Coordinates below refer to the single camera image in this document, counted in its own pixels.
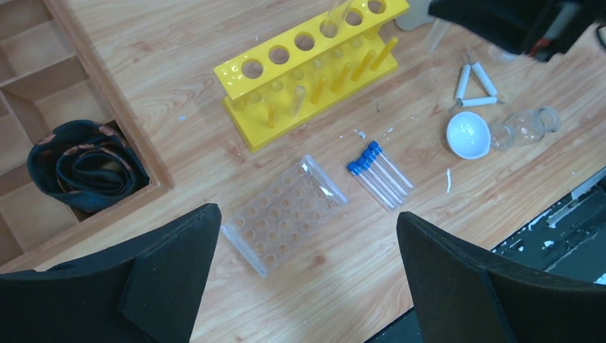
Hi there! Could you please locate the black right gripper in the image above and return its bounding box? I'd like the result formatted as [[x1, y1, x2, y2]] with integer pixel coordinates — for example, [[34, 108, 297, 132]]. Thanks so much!
[[428, 0, 605, 63]]

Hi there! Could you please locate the clear glass test tube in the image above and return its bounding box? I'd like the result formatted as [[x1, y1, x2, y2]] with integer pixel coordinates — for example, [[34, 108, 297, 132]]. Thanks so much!
[[320, 0, 353, 38]]

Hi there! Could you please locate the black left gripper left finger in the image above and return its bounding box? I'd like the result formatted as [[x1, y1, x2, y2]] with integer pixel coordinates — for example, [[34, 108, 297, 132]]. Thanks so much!
[[1, 204, 222, 342]]

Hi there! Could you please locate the white clay triangle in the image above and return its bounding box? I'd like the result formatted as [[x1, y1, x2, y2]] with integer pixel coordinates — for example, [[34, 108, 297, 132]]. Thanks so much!
[[448, 50, 505, 112]]

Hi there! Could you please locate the clear plastic well plate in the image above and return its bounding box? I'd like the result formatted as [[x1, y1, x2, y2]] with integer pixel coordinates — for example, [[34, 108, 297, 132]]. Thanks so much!
[[221, 155, 348, 277]]

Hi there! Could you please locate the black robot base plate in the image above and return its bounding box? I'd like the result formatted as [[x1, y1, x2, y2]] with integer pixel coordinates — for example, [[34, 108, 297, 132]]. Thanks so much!
[[364, 165, 606, 343]]

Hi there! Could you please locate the yellow test tube rack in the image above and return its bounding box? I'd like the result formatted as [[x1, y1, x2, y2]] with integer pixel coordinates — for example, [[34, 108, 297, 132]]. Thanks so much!
[[214, 1, 409, 152]]

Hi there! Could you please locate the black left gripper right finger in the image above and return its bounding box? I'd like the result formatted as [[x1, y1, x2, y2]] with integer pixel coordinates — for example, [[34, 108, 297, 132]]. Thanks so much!
[[396, 212, 605, 342]]

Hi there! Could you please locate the blue capped tube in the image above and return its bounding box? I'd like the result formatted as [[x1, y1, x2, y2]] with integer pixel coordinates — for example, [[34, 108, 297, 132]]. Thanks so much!
[[367, 141, 414, 189], [347, 161, 395, 210], [355, 156, 404, 209], [361, 147, 411, 203]]

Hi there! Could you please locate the small glass flask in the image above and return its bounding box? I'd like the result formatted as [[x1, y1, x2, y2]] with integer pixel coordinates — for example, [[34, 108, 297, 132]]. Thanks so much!
[[489, 106, 561, 151]]

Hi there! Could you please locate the wooden compartment organizer tray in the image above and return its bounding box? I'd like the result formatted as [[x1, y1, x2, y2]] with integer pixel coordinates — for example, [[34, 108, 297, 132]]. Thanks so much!
[[1, 1, 169, 273]]

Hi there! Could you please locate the dark floral rolled cloth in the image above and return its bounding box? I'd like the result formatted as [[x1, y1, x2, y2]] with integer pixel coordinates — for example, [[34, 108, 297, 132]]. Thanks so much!
[[26, 119, 149, 213]]

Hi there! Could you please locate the white porcelain evaporating dish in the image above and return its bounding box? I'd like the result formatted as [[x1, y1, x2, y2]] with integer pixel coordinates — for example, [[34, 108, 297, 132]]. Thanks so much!
[[445, 111, 491, 160]]

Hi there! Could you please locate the small clear glass beaker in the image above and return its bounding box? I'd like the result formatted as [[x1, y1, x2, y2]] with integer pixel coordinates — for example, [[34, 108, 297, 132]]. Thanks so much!
[[488, 44, 520, 65]]

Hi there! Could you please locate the translucent grey plastic bin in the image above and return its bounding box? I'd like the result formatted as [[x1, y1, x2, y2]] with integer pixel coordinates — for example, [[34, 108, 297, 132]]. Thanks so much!
[[395, 0, 436, 31]]

